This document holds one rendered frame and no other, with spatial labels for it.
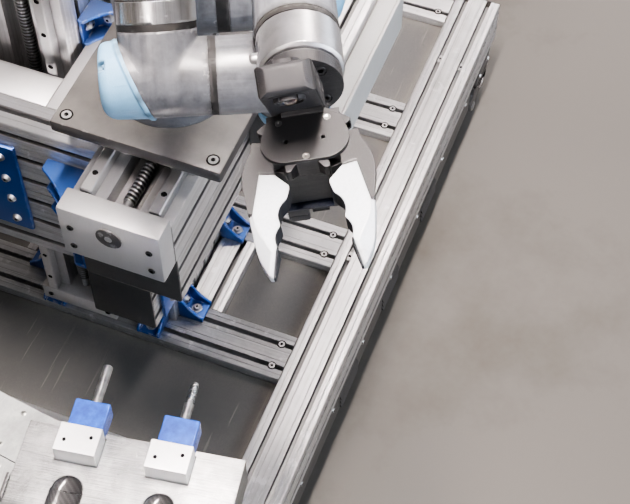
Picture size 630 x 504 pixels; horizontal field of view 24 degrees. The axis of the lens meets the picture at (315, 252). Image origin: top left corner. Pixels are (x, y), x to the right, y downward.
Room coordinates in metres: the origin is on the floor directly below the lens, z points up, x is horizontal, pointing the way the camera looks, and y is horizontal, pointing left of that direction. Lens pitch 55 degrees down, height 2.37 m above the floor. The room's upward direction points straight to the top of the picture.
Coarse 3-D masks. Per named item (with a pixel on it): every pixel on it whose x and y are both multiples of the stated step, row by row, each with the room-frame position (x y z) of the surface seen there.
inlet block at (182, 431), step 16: (192, 384) 0.86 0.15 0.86; (192, 400) 0.84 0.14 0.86; (160, 432) 0.79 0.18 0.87; (176, 432) 0.79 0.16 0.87; (192, 432) 0.79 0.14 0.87; (160, 448) 0.77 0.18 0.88; (176, 448) 0.77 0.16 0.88; (192, 448) 0.77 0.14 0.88; (144, 464) 0.75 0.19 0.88; (160, 464) 0.75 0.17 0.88; (176, 464) 0.75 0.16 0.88; (192, 464) 0.76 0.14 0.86; (176, 480) 0.74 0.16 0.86
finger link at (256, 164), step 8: (256, 144) 0.74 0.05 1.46; (256, 152) 0.74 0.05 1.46; (248, 160) 0.73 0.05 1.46; (256, 160) 0.73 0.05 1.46; (264, 160) 0.73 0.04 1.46; (248, 168) 0.72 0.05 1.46; (256, 168) 0.72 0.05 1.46; (264, 168) 0.72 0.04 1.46; (272, 168) 0.72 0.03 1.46; (280, 168) 0.72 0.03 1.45; (248, 176) 0.71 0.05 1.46; (256, 176) 0.71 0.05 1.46; (248, 184) 0.70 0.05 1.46; (256, 184) 0.70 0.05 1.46; (248, 192) 0.70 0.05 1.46; (248, 200) 0.69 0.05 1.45; (248, 208) 0.68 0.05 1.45; (248, 216) 0.67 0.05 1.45
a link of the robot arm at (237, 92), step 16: (224, 48) 0.92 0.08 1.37; (240, 48) 0.92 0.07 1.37; (224, 64) 0.91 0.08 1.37; (240, 64) 0.91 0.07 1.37; (256, 64) 0.91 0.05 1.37; (224, 80) 0.90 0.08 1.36; (240, 80) 0.90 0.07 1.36; (224, 96) 0.89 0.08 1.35; (240, 96) 0.89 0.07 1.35; (256, 96) 0.89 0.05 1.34; (224, 112) 0.89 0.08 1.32; (240, 112) 0.89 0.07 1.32; (256, 112) 0.90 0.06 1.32
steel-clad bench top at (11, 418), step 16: (0, 400) 0.87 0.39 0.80; (16, 400) 0.87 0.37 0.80; (0, 416) 0.85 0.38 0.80; (16, 416) 0.85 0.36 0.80; (32, 416) 0.85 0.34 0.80; (48, 416) 0.85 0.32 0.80; (0, 432) 0.83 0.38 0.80; (16, 432) 0.83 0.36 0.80; (0, 448) 0.81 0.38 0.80; (16, 448) 0.81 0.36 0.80; (0, 464) 0.79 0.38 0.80; (0, 480) 0.77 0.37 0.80
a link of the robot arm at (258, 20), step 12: (252, 0) 0.92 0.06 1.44; (264, 0) 0.90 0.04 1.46; (276, 0) 0.89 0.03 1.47; (288, 0) 0.89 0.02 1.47; (300, 0) 0.89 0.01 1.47; (312, 0) 0.89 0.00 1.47; (324, 0) 0.90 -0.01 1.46; (252, 12) 0.91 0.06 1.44; (264, 12) 0.89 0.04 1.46; (276, 12) 0.88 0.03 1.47; (324, 12) 0.88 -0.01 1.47; (336, 12) 0.90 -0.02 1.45
